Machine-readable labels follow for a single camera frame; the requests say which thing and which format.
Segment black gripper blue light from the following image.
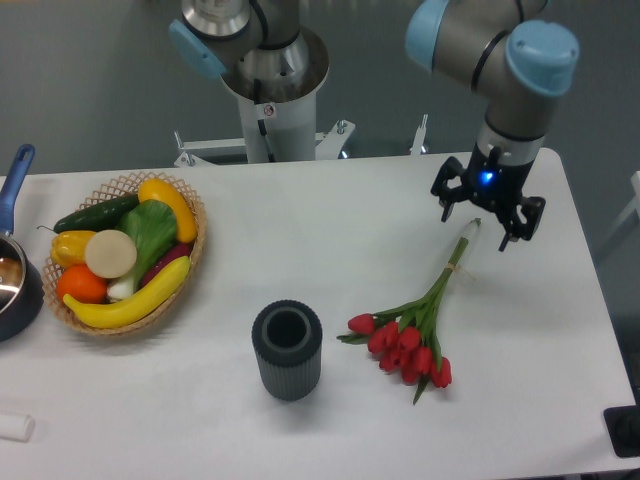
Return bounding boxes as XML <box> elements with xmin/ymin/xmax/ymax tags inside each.
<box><xmin>431</xmin><ymin>145</ymin><xmax>546</xmax><ymax>252</ymax></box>

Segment red tulip bouquet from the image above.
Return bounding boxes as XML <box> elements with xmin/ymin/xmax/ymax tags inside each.
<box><xmin>337</xmin><ymin>218</ymin><xmax>482</xmax><ymax>403</ymax></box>

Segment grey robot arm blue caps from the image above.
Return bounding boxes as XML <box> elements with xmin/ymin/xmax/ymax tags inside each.
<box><xmin>169</xmin><ymin>1</ymin><xmax>579</xmax><ymax>243</ymax></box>

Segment dark grey ribbed vase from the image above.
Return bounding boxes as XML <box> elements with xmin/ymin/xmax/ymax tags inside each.
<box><xmin>251</xmin><ymin>300</ymin><xmax>323</xmax><ymax>401</ymax></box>

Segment black device at table edge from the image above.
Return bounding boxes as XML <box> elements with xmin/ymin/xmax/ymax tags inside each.
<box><xmin>603</xmin><ymin>405</ymin><xmax>639</xmax><ymax>458</ymax></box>

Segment purple eggplant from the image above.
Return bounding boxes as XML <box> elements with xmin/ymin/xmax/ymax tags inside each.
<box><xmin>140</xmin><ymin>243</ymin><xmax>192</xmax><ymax>287</ymax></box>

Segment green bok choy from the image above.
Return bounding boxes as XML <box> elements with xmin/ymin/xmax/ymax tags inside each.
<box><xmin>84</xmin><ymin>200</ymin><xmax>177</xmax><ymax>303</ymax></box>

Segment yellow squash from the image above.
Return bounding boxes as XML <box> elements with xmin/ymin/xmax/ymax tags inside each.
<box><xmin>138</xmin><ymin>178</ymin><xmax>197</xmax><ymax>243</ymax></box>

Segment dark green cucumber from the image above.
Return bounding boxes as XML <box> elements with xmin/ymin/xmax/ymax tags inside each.
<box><xmin>38</xmin><ymin>194</ymin><xmax>139</xmax><ymax>234</ymax></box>

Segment yellow banana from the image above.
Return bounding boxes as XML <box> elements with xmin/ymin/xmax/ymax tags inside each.
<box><xmin>63</xmin><ymin>256</ymin><xmax>191</xmax><ymax>330</ymax></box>

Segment orange fruit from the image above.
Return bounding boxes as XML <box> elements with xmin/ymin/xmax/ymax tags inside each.
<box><xmin>56</xmin><ymin>265</ymin><xmax>107</xmax><ymax>304</ymax></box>

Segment yellow bell pepper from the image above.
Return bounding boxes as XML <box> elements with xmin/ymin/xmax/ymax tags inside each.
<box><xmin>50</xmin><ymin>230</ymin><xmax>96</xmax><ymax>269</ymax></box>

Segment white roll object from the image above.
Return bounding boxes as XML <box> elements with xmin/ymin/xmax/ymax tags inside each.
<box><xmin>0</xmin><ymin>411</ymin><xmax>36</xmax><ymax>443</ymax></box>

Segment white chair frame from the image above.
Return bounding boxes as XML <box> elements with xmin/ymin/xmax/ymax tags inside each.
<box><xmin>593</xmin><ymin>171</ymin><xmax>639</xmax><ymax>263</ymax></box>

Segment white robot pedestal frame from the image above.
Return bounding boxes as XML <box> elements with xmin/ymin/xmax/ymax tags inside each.
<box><xmin>172</xmin><ymin>74</ymin><xmax>430</xmax><ymax>169</ymax></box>

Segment blue handled saucepan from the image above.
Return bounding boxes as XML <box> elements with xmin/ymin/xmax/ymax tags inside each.
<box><xmin>1</xmin><ymin>144</ymin><xmax>44</xmax><ymax>342</ymax></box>

